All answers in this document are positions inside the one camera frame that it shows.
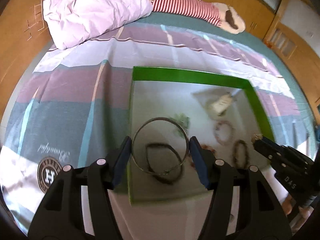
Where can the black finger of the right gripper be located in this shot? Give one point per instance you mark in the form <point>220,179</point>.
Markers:
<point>280,156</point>

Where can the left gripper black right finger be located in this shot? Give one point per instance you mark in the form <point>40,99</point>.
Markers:
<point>243,205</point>

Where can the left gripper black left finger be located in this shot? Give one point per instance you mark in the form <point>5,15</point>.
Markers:
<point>77,204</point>

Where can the gold hair claw clip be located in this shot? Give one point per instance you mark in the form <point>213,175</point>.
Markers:
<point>256,137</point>

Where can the green bead cluster jewelry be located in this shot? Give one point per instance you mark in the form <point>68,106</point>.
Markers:
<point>184,122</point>

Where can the thin metal bangle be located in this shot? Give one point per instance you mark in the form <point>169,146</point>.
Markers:
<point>158,129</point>

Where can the striped patterned bed sheet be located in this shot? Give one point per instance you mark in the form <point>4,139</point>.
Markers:
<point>75,109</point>

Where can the green cardboard box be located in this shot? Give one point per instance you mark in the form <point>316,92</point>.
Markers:
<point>163,92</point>

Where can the wooden wardrobe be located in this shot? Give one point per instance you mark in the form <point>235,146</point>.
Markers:
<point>298,56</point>

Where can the red striped plush toy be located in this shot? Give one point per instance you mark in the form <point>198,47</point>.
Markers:
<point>218,14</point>

